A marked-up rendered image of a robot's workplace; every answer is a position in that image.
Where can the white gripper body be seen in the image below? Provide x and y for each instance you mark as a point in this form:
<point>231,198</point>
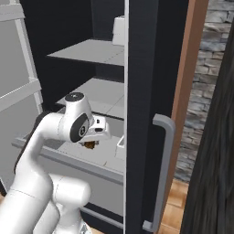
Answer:
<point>100,135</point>

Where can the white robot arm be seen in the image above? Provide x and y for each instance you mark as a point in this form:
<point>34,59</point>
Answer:
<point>33,170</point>

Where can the grey fridge shelf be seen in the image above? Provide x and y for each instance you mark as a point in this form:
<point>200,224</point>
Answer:
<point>103,94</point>
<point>91,51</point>

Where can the grey fridge drawer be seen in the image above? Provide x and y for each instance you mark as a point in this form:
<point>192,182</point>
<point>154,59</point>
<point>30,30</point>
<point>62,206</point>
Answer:
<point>91,179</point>

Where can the black fridge door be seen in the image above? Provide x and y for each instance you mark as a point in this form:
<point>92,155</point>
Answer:
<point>146,76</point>

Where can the fridge door with white racks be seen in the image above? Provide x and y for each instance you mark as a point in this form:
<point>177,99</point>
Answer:
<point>15,76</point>

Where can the black fridge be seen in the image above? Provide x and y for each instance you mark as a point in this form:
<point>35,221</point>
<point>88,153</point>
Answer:
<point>61,27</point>

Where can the brown vegetable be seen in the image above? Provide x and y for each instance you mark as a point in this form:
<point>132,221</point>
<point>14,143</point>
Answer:
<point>89,145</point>

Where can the white container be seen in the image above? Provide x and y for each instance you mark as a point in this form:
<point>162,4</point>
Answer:
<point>119,30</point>

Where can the brown wooden side panel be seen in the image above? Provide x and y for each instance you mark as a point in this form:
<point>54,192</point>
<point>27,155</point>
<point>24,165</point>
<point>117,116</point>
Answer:
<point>187,61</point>

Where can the dark wooden cabinet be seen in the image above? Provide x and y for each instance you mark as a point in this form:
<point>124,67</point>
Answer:
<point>213,158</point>

